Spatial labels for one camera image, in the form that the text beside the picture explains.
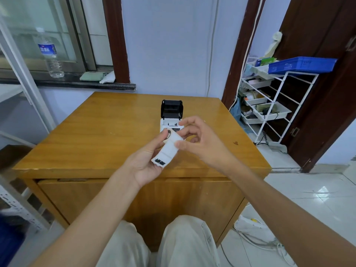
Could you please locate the person's left hand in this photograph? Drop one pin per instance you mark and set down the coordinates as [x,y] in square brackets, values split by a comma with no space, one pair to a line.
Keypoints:
[143,166]

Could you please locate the person's right hand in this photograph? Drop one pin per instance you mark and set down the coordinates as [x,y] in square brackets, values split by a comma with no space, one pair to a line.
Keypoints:
[211,148]

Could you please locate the person's right thumb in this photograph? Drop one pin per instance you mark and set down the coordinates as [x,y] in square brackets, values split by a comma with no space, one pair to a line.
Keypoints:
[185,146]

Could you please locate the person's left thumb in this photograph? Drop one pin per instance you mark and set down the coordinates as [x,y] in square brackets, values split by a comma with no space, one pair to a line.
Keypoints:
[160,140]

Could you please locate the person's right middle finger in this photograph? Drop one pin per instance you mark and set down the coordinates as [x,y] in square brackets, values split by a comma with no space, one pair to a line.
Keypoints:
[194,120]

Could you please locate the white label paper roll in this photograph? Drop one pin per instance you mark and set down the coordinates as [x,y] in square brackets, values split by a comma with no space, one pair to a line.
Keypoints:
[170,150]

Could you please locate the person's left forearm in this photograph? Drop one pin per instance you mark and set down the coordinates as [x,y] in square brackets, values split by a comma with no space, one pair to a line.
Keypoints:
[94,219]

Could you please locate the person's right forearm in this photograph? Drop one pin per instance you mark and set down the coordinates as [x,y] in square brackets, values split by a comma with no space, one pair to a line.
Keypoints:
[289,219]

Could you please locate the small white label printer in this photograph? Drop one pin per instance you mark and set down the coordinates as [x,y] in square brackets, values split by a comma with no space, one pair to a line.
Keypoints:
[171,111]

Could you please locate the blue plastic bag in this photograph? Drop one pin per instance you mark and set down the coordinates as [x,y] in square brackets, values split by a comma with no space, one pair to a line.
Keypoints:
[236,111]

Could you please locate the wooden desk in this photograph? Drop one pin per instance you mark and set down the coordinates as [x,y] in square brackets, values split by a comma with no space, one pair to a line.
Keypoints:
[111,141]

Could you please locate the white cloth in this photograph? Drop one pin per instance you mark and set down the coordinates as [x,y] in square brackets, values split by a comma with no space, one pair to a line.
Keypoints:
[109,78]

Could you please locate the green box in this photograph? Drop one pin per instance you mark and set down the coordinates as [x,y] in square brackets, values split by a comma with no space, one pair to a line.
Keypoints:
[267,61]

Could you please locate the green sponge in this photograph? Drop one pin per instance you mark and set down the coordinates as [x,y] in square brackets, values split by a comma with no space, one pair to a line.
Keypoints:
[91,76]

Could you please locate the beige trousers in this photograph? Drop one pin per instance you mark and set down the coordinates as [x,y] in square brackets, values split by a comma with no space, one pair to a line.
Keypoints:
[183,244]

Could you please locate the white power strip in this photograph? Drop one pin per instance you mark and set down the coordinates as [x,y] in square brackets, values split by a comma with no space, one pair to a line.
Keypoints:
[254,228]

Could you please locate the white hanging bag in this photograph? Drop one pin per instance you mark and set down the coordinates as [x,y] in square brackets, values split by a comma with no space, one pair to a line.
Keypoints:
[274,43]

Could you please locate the blue plastic basket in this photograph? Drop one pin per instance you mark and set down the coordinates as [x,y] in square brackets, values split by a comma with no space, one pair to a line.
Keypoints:
[301,65]

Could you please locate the dark brown door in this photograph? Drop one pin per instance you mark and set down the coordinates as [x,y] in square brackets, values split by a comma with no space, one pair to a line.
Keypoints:
[328,94]

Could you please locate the clear plastic water bottle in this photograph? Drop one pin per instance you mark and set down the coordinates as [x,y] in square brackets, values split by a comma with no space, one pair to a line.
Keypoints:
[51,56]

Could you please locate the grey window frame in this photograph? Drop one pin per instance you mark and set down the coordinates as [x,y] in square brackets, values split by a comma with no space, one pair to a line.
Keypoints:
[75,52]

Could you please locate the white metal shelf frame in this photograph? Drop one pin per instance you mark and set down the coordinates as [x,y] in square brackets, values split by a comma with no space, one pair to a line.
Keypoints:
[22,80]

